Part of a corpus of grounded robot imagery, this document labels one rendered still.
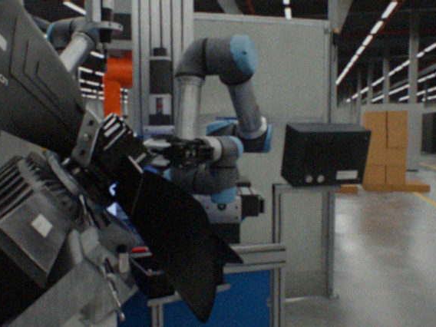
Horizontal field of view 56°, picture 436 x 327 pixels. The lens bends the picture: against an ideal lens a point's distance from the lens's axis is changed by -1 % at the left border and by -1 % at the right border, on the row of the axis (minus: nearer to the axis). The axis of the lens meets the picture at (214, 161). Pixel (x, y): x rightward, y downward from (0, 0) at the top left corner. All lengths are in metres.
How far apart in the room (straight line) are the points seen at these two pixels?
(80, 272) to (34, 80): 0.26
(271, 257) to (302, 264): 1.75
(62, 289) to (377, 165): 8.51
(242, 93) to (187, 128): 0.23
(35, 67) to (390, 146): 8.48
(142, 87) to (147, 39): 0.20
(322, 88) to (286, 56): 0.35
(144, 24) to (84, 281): 1.44
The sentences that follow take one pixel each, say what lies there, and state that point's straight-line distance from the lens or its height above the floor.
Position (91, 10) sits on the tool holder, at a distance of 0.91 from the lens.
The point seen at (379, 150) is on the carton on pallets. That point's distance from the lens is 8.88.
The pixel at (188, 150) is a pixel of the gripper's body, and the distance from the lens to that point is 1.03.
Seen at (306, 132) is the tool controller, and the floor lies 1.22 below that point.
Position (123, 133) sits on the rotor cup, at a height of 1.23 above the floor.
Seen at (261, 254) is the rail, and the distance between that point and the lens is 1.38.
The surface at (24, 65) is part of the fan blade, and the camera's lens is 0.59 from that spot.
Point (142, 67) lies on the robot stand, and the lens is 1.82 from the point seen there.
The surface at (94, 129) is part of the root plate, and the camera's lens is 0.76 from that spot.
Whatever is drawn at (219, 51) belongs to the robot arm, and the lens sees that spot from 1.26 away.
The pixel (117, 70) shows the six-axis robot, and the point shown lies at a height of 1.93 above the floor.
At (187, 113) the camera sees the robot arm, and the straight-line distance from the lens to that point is 1.25.
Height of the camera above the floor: 1.23
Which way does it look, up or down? 4 degrees down
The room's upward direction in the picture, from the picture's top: straight up
